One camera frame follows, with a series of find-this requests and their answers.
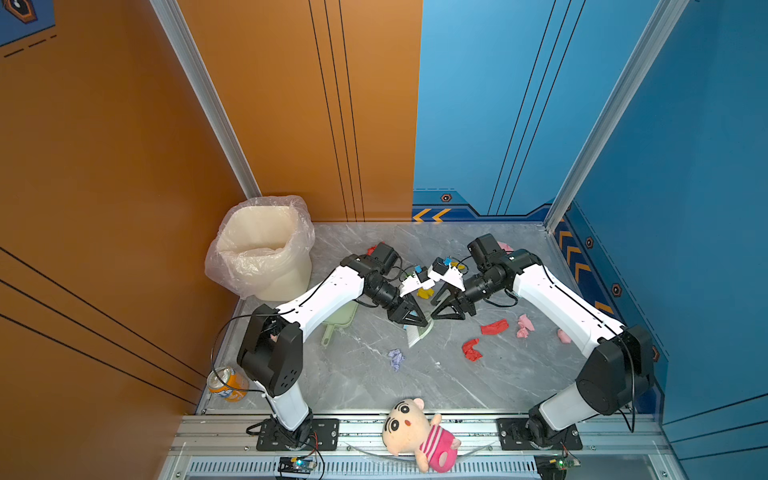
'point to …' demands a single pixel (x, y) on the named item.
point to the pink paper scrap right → (524, 326)
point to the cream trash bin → (266, 250)
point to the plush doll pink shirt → (409, 430)
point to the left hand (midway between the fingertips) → (422, 319)
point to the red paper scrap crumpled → (469, 352)
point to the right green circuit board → (563, 462)
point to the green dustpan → (342, 318)
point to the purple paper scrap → (397, 357)
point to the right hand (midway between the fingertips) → (433, 307)
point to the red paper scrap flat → (495, 328)
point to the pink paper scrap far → (505, 247)
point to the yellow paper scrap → (425, 294)
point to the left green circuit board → (305, 464)
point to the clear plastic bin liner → (210, 256)
